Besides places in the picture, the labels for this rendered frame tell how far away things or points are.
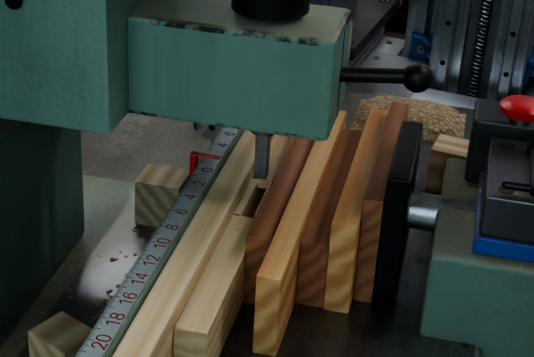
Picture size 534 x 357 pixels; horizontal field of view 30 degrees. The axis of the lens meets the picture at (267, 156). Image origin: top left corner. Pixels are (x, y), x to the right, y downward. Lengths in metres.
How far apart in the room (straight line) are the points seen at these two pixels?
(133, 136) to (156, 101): 2.23
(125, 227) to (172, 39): 0.32
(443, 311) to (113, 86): 0.25
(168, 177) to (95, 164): 1.83
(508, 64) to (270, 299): 0.90
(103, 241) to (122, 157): 1.87
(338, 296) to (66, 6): 0.25
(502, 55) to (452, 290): 0.85
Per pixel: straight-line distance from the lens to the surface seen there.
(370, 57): 1.54
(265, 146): 0.69
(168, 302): 0.58
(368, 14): 1.44
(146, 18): 0.65
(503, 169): 0.64
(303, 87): 0.63
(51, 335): 0.74
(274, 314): 0.60
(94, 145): 2.84
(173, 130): 2.92
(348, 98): 0.96
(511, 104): 0.67
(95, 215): 0.95
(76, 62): 0.63
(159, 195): 0.91
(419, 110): 0.91
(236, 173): 0.71
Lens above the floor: 1.29
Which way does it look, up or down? 27 degrees down
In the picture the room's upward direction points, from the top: 3 degrees clockwise
